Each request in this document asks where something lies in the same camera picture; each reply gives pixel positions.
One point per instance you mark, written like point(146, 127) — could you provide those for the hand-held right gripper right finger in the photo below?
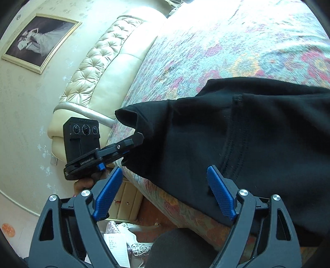
point(221, 193)

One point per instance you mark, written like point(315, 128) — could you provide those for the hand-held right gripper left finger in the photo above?
point(108, 195)

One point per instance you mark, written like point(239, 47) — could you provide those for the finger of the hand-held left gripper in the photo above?
point(121, 149)

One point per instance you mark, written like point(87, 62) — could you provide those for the black pants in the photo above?
point(206, 144)

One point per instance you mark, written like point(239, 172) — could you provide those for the person's left hand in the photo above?
point(86, 183)

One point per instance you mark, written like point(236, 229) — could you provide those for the silver ornate object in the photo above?
point(134, 242)

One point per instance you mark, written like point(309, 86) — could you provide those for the white paper sheet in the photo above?
point(117, 248)

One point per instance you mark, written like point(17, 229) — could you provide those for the dark grey cloth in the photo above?
point(180, 250)

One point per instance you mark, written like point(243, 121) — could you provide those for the cream tufted leather headboard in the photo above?
point(108, 69)

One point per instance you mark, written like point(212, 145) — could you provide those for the orange dotted disc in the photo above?
point(7, 229)

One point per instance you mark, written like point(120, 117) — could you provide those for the bed with floral sheet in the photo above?
point(232, 38)

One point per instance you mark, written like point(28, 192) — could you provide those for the cream padded bed frame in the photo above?
point(129, 201)

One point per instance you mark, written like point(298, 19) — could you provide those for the framed wall picture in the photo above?
point(38, 38)

